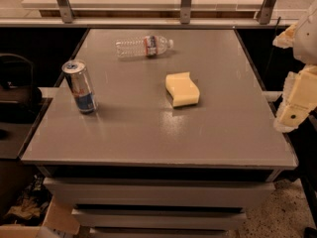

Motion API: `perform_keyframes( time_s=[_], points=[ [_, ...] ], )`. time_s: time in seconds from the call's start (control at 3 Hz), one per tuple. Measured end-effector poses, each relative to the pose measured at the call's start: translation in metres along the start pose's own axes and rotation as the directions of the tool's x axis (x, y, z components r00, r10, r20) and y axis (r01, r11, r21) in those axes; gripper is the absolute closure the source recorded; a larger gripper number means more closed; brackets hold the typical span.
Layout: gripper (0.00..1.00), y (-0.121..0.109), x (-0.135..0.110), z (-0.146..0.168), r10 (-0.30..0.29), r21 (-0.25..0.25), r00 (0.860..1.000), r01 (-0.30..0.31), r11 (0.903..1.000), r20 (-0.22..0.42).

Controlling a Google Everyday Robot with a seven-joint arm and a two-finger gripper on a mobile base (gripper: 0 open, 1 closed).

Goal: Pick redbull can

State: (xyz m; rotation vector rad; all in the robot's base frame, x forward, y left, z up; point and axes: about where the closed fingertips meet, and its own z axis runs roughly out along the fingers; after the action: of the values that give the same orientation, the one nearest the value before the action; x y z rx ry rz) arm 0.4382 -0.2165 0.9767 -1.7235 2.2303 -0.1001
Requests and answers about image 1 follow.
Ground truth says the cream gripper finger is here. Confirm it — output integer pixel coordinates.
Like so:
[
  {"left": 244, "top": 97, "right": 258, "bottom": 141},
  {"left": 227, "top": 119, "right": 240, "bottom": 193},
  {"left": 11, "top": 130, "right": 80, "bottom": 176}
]
[
  {"left": 273, "top": 64, "right": 317, "bottom": 133},
  {"left": 272, "top": 24, "right": 297, "bottom": 49}
]

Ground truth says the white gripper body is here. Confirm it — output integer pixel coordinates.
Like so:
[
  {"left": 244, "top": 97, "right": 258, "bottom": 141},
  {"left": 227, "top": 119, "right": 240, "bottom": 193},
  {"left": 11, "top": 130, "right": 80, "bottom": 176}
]
[{"left": 293, "top": 0, "right": 317, "bottom": 64}]

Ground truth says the red bull can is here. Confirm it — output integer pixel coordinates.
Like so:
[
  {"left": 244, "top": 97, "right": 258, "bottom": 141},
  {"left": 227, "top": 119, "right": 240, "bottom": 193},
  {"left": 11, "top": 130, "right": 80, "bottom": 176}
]
[{"left": 62, "top": 59, "right": 97, "bottom": 113}]

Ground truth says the yellow sponge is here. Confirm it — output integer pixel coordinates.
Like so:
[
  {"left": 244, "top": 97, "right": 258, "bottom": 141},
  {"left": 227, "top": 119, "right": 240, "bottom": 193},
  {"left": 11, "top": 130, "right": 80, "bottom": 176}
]
[{"left": 165, "top": 72, "right": 200, "bottom": 107}]

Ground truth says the clear plastic water bottle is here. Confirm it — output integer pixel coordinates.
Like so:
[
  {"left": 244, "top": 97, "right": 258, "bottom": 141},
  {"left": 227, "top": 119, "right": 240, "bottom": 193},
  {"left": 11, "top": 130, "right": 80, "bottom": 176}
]
[{"left": 116, "top": 35, "right": 174, "bottom": 59}]

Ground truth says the grey drawer cabinet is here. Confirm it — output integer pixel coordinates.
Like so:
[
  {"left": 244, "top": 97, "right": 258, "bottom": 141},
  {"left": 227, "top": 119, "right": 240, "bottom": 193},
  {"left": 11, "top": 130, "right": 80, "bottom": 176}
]
[{"left": 41, "top": 163, "right": 280, "bottom": 238}]

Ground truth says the cardboard box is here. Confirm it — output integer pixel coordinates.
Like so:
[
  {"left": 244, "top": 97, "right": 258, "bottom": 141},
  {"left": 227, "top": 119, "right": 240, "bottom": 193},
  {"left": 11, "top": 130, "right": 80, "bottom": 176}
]
[{"left": 0, "top": 195, "right": 81, "bottom": 238}]

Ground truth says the black chair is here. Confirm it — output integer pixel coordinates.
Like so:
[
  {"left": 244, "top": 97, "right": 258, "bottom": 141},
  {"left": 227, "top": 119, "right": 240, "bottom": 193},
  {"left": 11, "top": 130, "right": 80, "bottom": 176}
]
[{"left": 0, "top": 53, "right": 43, "bottom": 124}]

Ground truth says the right metal bracket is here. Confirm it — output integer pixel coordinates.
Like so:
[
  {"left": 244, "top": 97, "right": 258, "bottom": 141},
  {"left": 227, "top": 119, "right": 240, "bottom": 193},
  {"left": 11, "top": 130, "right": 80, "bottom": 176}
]
[{"left": 257, "top": 0, "right": 277, "bottom": 25}]

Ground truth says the metal bracket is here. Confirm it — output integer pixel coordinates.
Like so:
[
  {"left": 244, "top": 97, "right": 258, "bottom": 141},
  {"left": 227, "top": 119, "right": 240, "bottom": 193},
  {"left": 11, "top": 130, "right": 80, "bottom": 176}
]
[
  {"left": 257, "top": 0, "right": 277, "bottom": 25},
  {"left": 180, "top": 0, "right": 192, "bottom": 24},
  {"left": 56, "top": 0, "right": 74, "bottom": 23}
]

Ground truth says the middle metal bracket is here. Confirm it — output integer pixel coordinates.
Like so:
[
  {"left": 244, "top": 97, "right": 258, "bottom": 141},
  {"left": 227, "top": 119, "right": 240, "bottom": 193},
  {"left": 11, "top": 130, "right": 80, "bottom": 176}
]
[{"left": 180, "top": 0, "right": 192, "bottom": 24}]

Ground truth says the left metal bracket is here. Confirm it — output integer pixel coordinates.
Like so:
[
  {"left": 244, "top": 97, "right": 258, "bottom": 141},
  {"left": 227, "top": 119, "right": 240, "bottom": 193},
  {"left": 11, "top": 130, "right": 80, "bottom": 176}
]
[{"left": 56, "top": 0, "right": 74, "bottom": 23}]

